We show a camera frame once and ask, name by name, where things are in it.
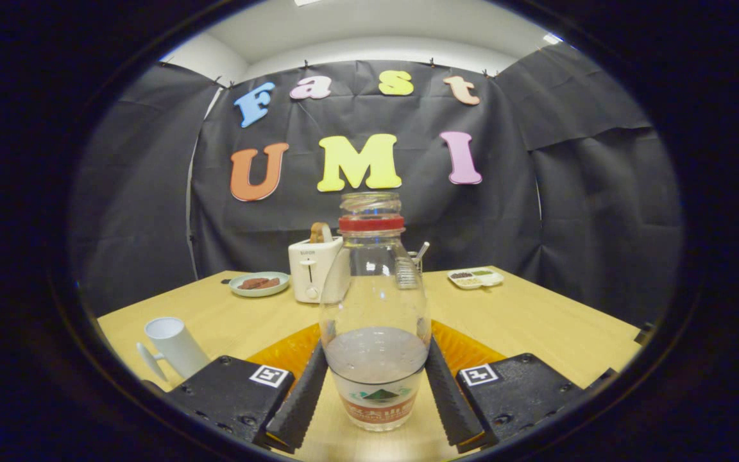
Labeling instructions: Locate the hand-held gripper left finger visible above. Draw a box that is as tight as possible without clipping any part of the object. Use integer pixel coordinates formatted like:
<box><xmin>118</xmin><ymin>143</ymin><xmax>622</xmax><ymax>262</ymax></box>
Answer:
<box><xmin>142</xmin><ymin>323</ymin><xmax>330</xmax><ymax>454</ymax></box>

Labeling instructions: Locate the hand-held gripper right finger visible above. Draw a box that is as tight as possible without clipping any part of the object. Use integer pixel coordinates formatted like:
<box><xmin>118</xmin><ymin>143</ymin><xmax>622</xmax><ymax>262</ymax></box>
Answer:
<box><xmin>426</xmin><ymin>320</ymin><xmax>619</xmax><ymax>454</ymax></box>

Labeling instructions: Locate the clear plastic juice bottle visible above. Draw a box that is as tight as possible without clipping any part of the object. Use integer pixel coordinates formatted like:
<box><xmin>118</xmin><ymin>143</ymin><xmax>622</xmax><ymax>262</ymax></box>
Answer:
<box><xmin>318</xmin><ymin>191</ymin><xmax>432</xmax><ymax>432</ymax></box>

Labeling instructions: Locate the white cup with handle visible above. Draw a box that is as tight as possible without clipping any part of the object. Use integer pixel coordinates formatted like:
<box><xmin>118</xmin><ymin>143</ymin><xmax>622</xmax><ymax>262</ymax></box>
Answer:
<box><xmin>137</xmin><ymin>316</ymin><xmax>211</xmax><ymax>384</ymax></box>

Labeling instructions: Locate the pale green plate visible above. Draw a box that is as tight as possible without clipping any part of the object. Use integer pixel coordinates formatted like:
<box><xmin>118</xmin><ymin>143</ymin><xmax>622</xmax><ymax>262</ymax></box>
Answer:
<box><xmin>229</xmin><ymin>271</ymin><xmax>291</xmax><ymax>298</ymax></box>

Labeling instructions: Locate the wooden table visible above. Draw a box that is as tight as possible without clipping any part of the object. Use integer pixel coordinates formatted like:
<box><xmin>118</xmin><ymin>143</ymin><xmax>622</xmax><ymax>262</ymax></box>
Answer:
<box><xmin>97</xmin><ymin>266</ymin><xmax>643</xmax><ymax>461</ymax></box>

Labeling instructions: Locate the white divided spice tray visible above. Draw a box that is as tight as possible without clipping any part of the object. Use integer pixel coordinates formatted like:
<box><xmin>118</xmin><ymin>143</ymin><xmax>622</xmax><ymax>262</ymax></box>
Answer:
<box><xmin>447</xmin><ymin>267</ymin><xmax>505</xmax><ymax>290</ymax></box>

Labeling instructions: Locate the cream toaster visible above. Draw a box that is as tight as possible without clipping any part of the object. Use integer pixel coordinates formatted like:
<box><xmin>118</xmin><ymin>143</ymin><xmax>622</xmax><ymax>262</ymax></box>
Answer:
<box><xmin>288</xmin><ymin>236</ymin><xmax>351</xmax><ymax>304</ymax></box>

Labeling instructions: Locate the black backdrop cloth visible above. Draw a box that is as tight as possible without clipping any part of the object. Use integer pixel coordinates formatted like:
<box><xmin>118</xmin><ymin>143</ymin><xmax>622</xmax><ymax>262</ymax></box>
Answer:
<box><xmin>68</xmin><ymin>42</ymin><xmax>684</xmax><ymax>328</ymax></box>

